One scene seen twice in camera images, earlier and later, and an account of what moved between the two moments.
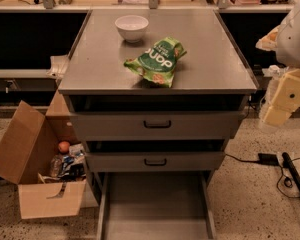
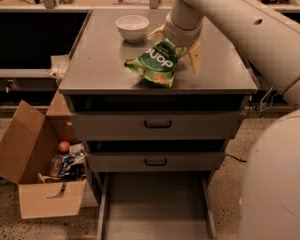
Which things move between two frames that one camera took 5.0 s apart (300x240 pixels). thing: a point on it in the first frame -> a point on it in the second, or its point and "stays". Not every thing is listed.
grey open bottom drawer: (155, 206) stays
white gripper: (294, 43) -> (180, 35)
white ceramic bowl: (131, 27) stays
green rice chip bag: (155, 66) stays
